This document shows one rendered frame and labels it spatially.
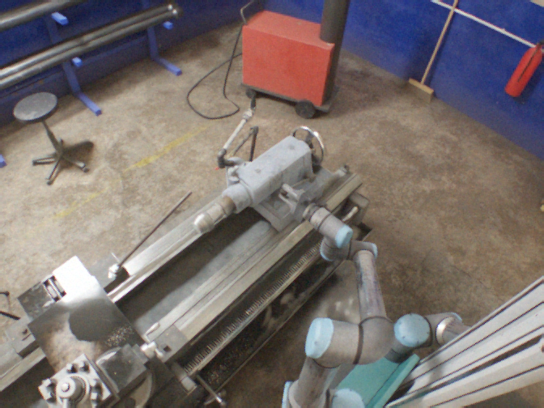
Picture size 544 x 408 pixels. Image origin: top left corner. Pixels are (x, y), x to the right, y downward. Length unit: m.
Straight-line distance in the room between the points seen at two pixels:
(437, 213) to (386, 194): 0.46
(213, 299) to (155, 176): 1.81
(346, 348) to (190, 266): 1.00
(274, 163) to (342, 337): 0.86
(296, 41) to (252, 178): 2.03
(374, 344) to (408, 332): 0.71
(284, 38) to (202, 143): 1.20
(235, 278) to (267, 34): 2.39
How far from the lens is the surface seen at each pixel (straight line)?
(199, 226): 1.47
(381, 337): 1.10
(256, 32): 3.52
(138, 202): 3.07
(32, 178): 3.64
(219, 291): 1.64
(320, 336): 1.05
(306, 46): 3.36
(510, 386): 0.93
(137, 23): 4.11
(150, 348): 1.40
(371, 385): 1.94
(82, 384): 1.30
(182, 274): 1.82
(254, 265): 1.66
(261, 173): 1.56
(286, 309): 2.06
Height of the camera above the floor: 2.32
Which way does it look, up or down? 52 degrees down
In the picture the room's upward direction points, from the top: 7 degrees clockwise
